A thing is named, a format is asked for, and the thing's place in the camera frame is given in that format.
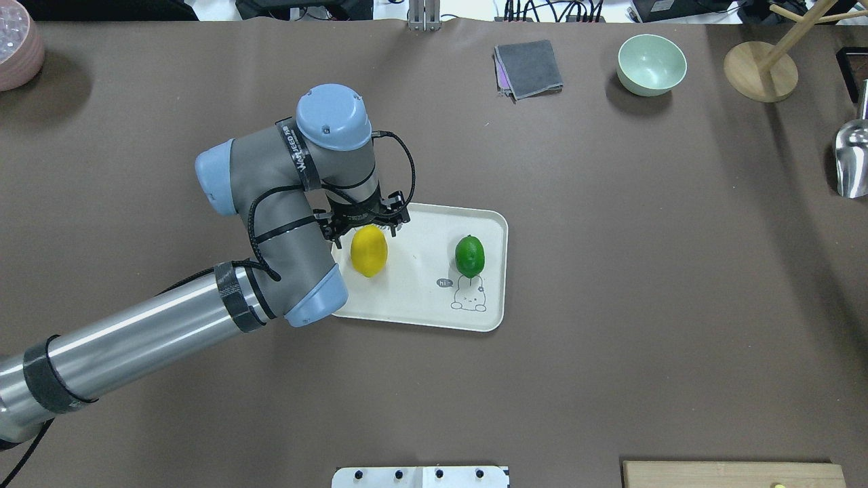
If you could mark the pink bowl with ice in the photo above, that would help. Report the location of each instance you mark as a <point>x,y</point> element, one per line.
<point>22,50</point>

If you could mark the green lime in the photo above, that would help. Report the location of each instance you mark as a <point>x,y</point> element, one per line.
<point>470,256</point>

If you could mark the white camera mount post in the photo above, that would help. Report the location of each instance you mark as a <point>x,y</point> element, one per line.
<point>422,476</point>

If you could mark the metal scoop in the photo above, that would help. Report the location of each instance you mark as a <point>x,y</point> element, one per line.
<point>851,152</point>

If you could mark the cream rabbit tray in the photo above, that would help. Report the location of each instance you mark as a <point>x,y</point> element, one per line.
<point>420,284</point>

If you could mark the mint green bowl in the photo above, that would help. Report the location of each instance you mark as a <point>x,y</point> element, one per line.
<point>649,65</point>

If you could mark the yellow lemon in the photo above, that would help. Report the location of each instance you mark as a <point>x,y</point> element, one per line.
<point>369,251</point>

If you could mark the dark tray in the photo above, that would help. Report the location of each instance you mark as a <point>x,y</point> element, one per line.
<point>852,62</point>

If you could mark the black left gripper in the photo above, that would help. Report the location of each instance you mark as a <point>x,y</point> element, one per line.
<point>357,218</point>

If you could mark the wooden stand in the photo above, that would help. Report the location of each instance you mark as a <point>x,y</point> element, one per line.
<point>764,72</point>

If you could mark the grey folded cloth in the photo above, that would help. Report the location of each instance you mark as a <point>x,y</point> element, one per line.
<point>525,70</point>

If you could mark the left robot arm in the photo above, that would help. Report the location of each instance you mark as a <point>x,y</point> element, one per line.
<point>298,186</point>

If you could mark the wooden cutting board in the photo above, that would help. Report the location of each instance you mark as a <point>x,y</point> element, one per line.
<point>730,474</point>

